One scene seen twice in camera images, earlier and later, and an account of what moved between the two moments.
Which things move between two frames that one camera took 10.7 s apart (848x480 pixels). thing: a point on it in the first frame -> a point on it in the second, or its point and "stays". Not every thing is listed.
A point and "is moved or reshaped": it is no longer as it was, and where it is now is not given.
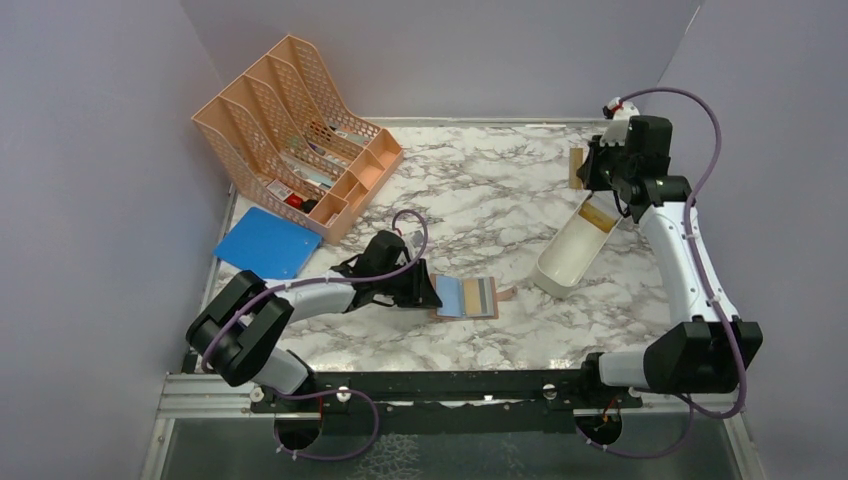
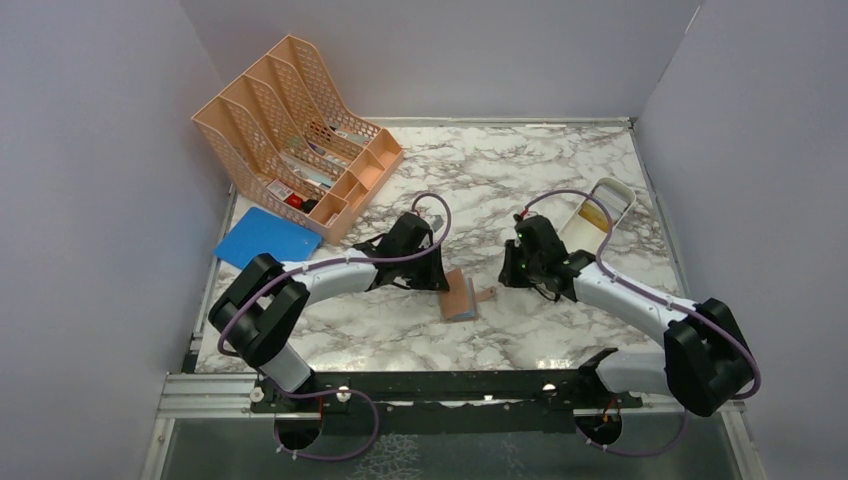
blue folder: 269,244 stays
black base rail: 441,402 stays
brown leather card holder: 449,291 is moved or reshaped
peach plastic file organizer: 306,155 stays
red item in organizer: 294,200 stays
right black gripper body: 607,166 -> 534,267
